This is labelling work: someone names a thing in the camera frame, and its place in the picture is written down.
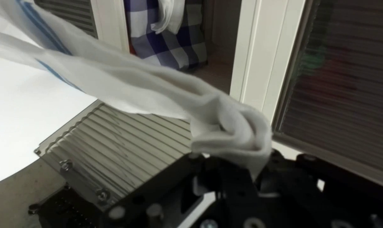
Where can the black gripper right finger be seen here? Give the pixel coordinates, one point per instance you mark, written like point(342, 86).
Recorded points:
point(310, 192)

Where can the round white table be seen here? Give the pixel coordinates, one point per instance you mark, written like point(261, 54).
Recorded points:
point(35, 101)

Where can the white three-tier storage cabinet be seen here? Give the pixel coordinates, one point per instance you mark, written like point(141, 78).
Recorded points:
point(315, 67)

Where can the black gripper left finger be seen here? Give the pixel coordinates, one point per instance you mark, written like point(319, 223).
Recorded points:
point(164, 201)

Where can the blue white checkered cloth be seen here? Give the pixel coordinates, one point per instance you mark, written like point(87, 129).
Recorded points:
point(168, 31)

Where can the white towel with blue stripes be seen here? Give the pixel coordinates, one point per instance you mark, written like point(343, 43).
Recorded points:
point(222, 125)

